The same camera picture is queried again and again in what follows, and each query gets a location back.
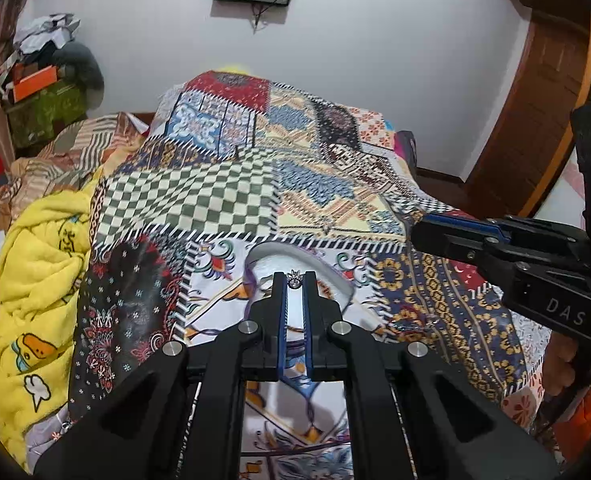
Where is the green patterned covered stand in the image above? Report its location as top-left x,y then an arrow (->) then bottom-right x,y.
6,80 -> 87,148

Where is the dark grey backpack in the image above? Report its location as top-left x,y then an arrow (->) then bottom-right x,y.
394,130 -> 418,177

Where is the small silver charm earring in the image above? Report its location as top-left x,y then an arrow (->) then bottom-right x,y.
286,270 -> 304,289

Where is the purple heart-shaped jewelry box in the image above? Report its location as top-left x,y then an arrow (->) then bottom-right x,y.
242,242 -> 355,334

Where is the colourful patchwork bedspread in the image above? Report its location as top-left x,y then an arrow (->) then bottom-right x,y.
67,70 -> 551,480

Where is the pile of grey clothes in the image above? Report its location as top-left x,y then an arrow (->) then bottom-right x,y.
13,13 -> 80,54

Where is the orange box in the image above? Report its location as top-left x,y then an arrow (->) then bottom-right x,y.
13,66 -> 58,103

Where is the yellow plush toy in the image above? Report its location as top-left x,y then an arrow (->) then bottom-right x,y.
217,65 -> 251,76

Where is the yellow cartoon blanket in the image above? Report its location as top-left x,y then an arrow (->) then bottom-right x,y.
0,172 -> 102,469

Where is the striped brown blanket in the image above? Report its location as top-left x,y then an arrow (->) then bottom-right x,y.
0,112 -> 149,232

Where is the person's right hand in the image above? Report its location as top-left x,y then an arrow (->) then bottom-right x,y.
543,333 -> 579,396

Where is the wooden door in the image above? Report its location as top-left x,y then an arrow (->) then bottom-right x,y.
465,12 -> 591,218

